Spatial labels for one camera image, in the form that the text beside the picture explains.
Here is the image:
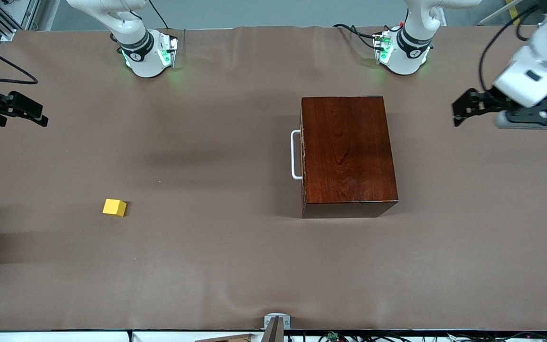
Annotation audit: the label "yellow block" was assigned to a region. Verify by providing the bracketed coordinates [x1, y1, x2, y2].
[103, 199, 127, 218]

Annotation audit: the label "wooden drawer with white handle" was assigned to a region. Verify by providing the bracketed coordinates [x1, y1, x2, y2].
[291, 108, 306, 204]

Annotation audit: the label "metal connector plate green light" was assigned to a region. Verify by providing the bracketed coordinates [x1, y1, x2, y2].
[373, 31, 394, 66]
[157, 31, 179, 68]

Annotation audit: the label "dark wooden cabinet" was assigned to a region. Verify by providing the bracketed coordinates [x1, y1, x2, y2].
[300, 96, 399, 219]

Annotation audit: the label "brown table cloth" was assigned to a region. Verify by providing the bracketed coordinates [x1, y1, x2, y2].
[0, 26, 547, 332]

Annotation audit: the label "grey metal rail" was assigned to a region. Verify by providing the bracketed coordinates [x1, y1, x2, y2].
[478, 0, 523, 26]

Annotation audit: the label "black base cable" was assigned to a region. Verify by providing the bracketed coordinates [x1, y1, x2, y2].
[148, 0, 169, 29]
[333, 23, 379, 49]

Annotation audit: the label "tangled black cables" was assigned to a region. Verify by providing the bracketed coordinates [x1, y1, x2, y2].
[319, 331, 547, 342]

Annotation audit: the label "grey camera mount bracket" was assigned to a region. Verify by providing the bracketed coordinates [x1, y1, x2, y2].
[262, 313, 292, 342]

